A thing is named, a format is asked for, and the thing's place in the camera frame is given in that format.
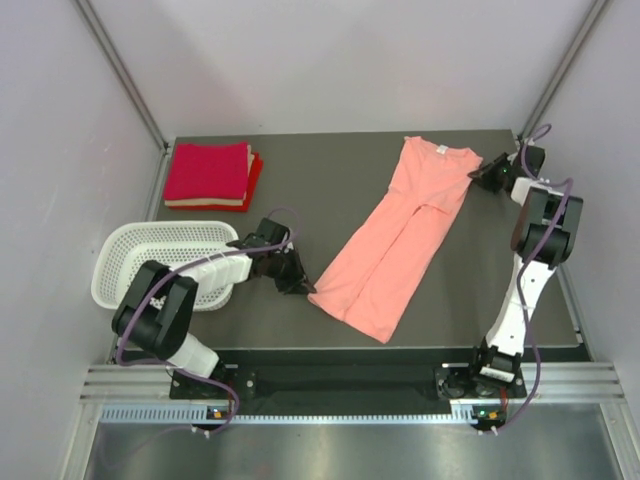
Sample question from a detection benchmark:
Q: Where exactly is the purple cable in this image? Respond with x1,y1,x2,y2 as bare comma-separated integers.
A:
99,208,301,471
494,123,574,435

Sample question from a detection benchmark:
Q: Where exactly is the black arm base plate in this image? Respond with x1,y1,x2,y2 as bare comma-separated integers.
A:
169,349,526,401

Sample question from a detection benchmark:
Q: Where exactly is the aluminium frame post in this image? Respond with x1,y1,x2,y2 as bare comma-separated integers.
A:
517,0,613,139
70,0,168,151

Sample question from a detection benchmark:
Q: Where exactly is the left aluminium frame post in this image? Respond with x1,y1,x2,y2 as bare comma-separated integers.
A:
70,0,168,151

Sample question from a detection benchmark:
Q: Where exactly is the grey slotted cable duct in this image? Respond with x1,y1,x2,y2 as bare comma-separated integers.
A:
99,402,499,425

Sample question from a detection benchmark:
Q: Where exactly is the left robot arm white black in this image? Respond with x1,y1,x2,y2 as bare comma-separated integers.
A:
111,217,316,397

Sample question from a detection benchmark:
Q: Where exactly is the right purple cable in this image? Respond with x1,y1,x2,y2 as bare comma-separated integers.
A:
494,123,574,435

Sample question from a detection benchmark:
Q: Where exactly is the folded magenta t-shirt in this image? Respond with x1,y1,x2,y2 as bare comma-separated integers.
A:
163,142,250,202

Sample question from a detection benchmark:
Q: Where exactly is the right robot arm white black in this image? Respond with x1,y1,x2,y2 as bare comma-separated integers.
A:
466,143,584,396

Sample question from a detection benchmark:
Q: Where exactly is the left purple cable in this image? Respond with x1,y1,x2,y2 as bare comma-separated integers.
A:
99,208,301,471

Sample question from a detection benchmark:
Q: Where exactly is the right aluminium frame post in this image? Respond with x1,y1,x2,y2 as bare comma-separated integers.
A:
517,0,613,139

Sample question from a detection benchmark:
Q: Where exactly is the salmon pink t-shirt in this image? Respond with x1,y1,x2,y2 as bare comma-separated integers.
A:
308,136,482,343

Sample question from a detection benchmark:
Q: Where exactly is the white perforated plastic basket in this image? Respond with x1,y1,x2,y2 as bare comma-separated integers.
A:
91,221,239,310

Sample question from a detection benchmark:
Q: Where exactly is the folded red t-shirt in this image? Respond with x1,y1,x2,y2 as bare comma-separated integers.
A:
164,153,264,213

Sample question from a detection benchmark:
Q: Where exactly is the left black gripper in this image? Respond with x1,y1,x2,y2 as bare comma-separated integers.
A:
266,245,315,295

